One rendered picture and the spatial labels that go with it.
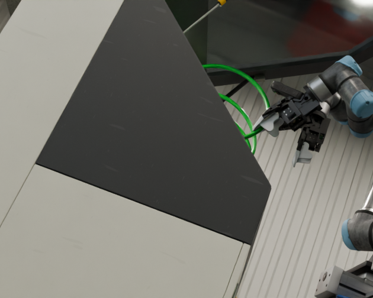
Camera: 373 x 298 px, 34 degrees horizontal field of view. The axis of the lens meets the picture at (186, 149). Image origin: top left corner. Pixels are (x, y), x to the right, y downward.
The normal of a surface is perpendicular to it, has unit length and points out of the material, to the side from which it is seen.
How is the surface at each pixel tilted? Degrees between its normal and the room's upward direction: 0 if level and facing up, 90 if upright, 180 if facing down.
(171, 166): 90
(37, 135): 90
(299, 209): 90
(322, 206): 90
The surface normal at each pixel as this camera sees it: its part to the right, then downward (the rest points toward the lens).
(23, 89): -0.01, -0.42
